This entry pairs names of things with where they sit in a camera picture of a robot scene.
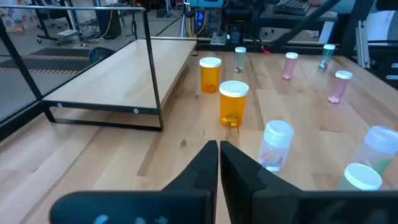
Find black metal table frame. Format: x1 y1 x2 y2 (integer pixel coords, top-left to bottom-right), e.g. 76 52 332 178
0 0 398 142

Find black computer tower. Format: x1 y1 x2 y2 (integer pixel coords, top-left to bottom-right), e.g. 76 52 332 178
95 6 122 40

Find pink slim pill bottle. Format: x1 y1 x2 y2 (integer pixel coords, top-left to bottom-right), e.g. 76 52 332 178
282 52 299 81
327 70 354 105

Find black desk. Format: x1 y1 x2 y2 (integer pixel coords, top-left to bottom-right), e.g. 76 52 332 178
257 6 340 32

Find dark blue office chair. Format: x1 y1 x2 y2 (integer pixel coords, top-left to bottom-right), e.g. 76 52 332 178
88 46 116 65

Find black rolling cart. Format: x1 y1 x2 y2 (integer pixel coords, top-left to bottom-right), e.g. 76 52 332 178
30 0 85 46

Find floral pattern poster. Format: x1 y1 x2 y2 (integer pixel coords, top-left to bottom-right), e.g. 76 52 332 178
0 7 40 34

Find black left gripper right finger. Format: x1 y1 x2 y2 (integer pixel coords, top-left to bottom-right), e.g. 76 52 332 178
220 141 398 224

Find wooden shelf black metal frame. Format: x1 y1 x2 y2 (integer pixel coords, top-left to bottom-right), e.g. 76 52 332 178
0 4 198 132

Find green tinted slim pill bottle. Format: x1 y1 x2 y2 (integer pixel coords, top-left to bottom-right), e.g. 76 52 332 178
318 44 336 70
336 162 383 191
234 46 247 74

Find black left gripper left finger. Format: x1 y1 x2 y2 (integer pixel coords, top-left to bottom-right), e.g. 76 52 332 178
49 139 219 224

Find silver aluminium extrusion post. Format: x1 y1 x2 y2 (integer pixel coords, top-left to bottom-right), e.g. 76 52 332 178
356 20 373 69

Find black computer blue lights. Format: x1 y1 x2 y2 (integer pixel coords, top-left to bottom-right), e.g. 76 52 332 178
193 8 208 32

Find black floor mat striped edge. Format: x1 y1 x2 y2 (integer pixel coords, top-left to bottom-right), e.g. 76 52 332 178
0 46 93 94

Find black keyboard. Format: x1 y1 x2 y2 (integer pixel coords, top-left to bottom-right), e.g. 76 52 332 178
272 0 312 16

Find clear wide pill bottle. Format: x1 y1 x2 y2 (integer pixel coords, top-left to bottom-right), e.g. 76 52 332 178
257 119 294 174
353 125 398 187

